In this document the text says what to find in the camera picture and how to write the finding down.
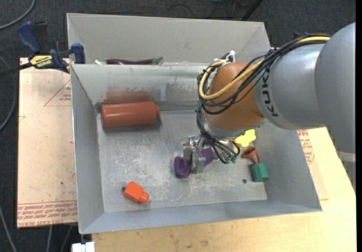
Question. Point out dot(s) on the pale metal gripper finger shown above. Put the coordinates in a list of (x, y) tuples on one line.
[(187, 153), (199, 164)]

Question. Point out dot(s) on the purple soft toy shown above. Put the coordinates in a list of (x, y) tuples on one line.
[(181, 167)]

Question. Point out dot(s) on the yellow toy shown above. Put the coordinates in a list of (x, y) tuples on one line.
[(246, 138)]

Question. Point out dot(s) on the orange funnel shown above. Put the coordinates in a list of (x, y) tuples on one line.
[(250, 153)]

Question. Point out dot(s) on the grey metal bin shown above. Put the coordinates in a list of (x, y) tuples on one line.
[(141, 154)]

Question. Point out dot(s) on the green hexagonal block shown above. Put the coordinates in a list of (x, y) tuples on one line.
[(259, 172)]

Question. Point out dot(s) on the orange toy block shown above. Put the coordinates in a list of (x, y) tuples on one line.
[(135, 192)]

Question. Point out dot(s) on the red-brown cylinder bottle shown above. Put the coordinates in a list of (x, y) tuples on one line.
[(128, 114)]

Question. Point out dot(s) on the brown cardboard board, red print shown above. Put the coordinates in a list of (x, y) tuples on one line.
[(45, 143)]

